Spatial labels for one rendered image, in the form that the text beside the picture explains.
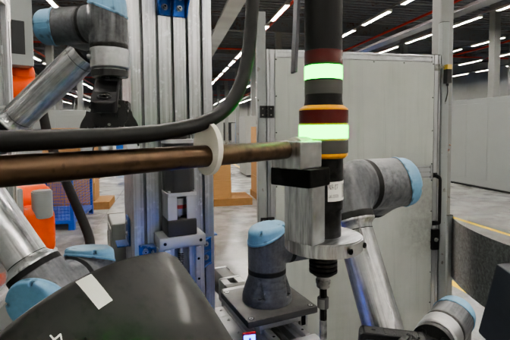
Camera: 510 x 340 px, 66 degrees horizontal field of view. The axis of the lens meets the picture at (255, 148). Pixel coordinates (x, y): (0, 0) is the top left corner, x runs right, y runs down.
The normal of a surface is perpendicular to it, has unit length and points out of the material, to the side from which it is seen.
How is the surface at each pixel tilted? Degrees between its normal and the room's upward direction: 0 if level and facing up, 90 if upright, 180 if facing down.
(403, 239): 90
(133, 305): 40
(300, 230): 90
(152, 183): 90
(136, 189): 90
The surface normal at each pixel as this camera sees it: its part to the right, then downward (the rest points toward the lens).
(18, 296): -0.11, 0.16
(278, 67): 0.22, 0.05
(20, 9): 0.65, 0.04
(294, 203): -0.68, 0.04
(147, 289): 0.53, -0.77
